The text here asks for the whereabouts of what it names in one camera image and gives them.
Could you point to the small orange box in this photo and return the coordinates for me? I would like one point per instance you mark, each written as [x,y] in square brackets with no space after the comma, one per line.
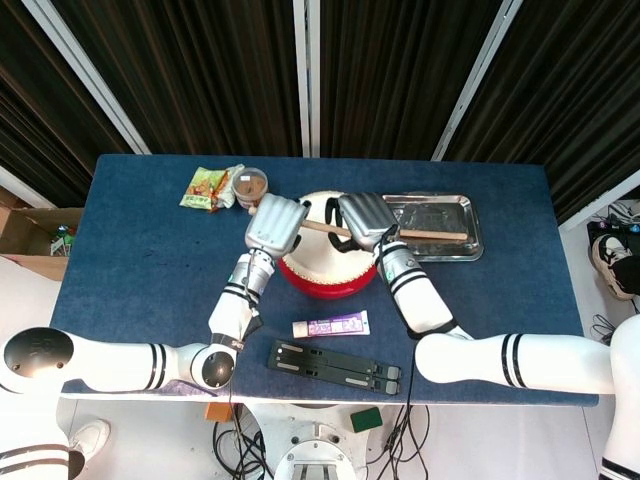
[220,412]

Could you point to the dark brown pleated curtain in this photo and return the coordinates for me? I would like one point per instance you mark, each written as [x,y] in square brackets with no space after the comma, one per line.
[390,75]
[200,75]
[30,100]
[575,90]

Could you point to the clear jar of rubber bands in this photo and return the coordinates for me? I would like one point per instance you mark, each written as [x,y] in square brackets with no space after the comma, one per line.
[251,187]

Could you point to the blue table cloth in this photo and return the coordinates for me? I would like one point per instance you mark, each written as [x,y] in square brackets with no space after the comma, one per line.
[125,280]

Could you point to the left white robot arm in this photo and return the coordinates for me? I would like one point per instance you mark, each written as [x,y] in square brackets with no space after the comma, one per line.
[115,365]

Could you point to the black power strip with plugs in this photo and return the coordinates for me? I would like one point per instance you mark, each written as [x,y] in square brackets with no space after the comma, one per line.
[600,229]

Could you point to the green rectangular block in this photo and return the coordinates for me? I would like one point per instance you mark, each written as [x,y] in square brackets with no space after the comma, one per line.
[366,419]

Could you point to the red drum with white skin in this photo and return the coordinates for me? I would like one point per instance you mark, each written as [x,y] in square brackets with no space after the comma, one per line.
[325,285]

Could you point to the rectangular stainless steel tray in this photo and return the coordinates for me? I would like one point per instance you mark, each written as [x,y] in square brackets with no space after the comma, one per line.
[440,210]

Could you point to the dark trouser leg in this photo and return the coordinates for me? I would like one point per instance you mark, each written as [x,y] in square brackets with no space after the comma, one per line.
[75,465]

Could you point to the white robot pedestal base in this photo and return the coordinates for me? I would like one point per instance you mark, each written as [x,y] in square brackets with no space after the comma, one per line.
[300,425]

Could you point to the purple and white toothpaste tube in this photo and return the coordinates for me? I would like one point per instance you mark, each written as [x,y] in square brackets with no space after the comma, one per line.
[332,325]

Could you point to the white metal frame post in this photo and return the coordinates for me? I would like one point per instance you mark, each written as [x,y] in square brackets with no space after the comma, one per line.
[306,75]
[85,75]
[475,85]
[25,187]
[600,200]

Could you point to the folded black laptop stand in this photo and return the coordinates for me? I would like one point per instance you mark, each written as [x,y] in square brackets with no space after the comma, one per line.
[330,365]

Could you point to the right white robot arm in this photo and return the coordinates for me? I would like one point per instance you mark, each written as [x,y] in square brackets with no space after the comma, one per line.
[500,360]

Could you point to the plain wooden drumstick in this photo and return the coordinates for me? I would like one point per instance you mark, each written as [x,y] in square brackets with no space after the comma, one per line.
[435,235]

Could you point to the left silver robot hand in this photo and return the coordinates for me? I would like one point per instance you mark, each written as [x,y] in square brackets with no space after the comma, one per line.
[275,225]

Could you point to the black and white sneaker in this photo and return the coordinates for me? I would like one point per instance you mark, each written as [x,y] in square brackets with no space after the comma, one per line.
[607,255]

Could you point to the brown cardboard box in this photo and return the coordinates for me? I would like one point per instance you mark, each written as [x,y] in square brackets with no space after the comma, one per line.
[25,225]

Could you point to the green and orange snack packet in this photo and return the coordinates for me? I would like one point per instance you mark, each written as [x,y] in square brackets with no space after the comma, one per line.
[205,190]

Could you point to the wooden drumstick with black band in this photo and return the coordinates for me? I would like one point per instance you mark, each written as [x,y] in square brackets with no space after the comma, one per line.
[320,227]

